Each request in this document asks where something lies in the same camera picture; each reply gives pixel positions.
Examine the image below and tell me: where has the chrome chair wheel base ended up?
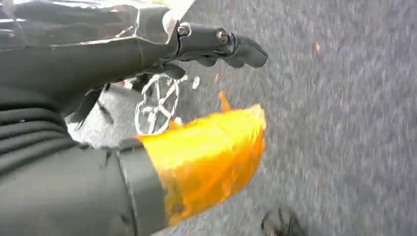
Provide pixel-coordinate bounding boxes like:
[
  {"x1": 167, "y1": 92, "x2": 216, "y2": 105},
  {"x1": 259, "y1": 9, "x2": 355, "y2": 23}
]
[{"x1": 134, "y1": 73, "x2": 189, "y2": 136}]

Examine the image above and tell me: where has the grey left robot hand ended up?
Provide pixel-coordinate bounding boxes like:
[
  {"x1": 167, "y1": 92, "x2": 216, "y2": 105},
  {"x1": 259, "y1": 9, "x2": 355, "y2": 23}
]
[{"x1": 0, "y1": 22, "x2": 269, "y2": 236}]

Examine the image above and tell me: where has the black robot foot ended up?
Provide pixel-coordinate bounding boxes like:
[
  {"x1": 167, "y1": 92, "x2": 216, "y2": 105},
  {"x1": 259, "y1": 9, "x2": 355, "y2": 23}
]
[{"x1": 260, "y1": 203, "x2": 307, "y2": 236}]

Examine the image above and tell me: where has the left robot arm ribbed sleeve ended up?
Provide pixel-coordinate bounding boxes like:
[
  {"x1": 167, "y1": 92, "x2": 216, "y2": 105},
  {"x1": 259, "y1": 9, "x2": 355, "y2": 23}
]
[{"x1": 0, "y1": 86, "x2": 80, "y2": 179}]

